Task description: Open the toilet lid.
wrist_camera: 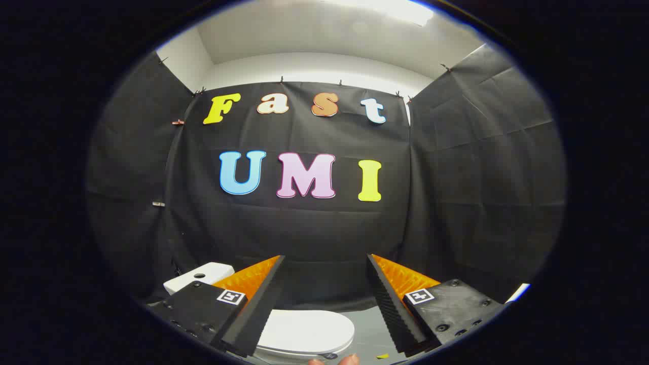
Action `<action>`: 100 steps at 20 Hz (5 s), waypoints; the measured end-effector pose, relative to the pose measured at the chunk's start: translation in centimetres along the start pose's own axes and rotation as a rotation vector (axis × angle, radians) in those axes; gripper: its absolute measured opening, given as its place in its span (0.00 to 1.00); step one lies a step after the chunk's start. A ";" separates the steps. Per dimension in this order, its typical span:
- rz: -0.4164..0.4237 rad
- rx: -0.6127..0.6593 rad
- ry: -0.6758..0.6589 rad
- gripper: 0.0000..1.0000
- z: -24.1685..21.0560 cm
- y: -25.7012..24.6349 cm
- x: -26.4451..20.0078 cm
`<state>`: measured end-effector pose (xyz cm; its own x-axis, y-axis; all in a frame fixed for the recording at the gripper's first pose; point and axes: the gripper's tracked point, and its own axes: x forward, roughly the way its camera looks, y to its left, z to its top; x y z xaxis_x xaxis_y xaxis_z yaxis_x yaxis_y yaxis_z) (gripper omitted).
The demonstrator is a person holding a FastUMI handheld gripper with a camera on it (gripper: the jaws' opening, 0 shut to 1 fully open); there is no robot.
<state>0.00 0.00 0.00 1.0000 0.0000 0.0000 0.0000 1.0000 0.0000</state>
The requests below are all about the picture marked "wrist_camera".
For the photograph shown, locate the white ceramic toilet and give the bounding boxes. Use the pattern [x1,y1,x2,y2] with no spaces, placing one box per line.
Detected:
[163,262,354,361]

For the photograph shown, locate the white toilet lid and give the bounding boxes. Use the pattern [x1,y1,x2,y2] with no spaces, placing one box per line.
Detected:
[255,309,355,356]

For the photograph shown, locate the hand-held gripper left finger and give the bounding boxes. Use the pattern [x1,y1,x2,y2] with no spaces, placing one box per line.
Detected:
[146,255,286,358]

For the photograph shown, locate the black backdrop cloth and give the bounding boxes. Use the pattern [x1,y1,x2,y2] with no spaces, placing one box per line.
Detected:
[86,45,567,311]

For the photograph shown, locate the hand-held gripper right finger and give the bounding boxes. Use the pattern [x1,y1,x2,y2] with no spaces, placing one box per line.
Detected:
[367,253,507,355]

